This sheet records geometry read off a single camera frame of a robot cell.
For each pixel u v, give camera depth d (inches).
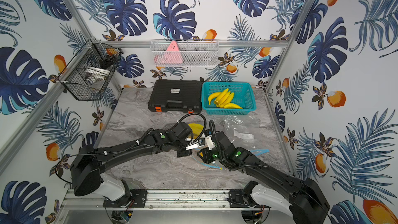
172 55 35.6
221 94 44.3
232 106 40.7
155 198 30.1
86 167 16.4
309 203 15.5
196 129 27.2
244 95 46.1
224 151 23.7
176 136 23.8
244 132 35.4
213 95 44.5
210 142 28.1
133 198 28.8
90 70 30.7
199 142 26.6
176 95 43.6
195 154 30.0
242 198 26.1
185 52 36.4
